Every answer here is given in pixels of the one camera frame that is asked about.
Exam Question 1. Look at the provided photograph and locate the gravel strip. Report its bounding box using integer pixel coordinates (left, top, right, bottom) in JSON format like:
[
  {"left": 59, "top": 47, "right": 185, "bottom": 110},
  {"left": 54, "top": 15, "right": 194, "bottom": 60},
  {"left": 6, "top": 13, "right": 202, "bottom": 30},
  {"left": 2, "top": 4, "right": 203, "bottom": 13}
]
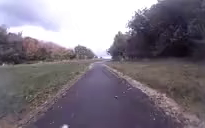
[
  {"left": 0, "top": 63, "right": 94, "bottom": 128},
  {"left": 103, "top": 63, "right": 205, "bottom": 128}
]

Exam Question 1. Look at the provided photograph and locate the grass field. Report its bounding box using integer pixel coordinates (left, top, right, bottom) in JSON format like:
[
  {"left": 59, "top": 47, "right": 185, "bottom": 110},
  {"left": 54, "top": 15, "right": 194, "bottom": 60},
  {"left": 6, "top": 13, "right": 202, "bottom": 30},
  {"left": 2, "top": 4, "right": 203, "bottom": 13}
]
[
  {"left": 106, "top": 58, "right": 205, "bottom": 125},
  {"left": 0, "top": 59, "right": 98, "bottom": 128}
]

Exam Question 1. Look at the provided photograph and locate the row of autumn trees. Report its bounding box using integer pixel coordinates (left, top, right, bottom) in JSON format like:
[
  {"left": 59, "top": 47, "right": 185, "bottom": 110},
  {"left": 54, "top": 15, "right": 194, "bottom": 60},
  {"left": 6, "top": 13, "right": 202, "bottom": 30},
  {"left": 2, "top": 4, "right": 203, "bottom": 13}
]
[{"left": 0, "top": 19, "right": 98, "bottom": 66}]

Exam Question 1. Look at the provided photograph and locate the dark asphalt path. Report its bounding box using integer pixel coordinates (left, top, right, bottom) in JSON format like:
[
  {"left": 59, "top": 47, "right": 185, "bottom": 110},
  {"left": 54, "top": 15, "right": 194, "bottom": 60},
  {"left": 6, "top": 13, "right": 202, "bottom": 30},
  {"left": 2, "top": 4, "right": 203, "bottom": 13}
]
[{"left": 23, "top": 60, "right": 178, "bottom": 128}]

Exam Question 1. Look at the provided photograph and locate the row of dark trees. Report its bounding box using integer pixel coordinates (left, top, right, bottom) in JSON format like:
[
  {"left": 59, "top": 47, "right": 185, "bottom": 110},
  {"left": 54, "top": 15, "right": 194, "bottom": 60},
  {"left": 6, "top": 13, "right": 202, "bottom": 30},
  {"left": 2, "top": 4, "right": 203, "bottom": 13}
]
[{"left": 106, "top": 0, "right": 205, "bottom": 63}]

